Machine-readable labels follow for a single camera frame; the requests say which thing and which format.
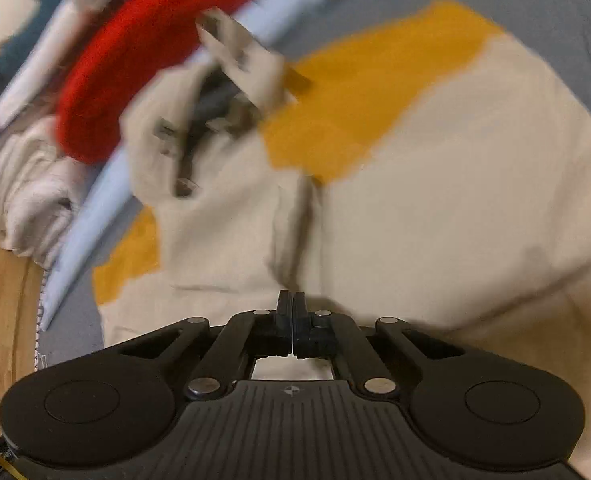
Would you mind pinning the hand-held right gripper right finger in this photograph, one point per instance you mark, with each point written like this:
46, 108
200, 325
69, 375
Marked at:
301, 330

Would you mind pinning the white folded cloth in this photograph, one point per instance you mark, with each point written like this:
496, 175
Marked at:
45, 55

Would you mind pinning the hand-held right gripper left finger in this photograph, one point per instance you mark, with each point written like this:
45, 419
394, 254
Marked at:
285, 327

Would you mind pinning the cream and yellow garment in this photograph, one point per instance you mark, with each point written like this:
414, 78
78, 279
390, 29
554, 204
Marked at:
425, 185

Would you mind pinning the teal cloth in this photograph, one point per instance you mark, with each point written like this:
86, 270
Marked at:
25, 45

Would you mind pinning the red knitted cloth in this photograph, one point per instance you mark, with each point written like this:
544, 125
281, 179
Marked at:
125, 60

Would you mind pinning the beige folded cloth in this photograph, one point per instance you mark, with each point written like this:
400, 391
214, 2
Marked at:
25, 195

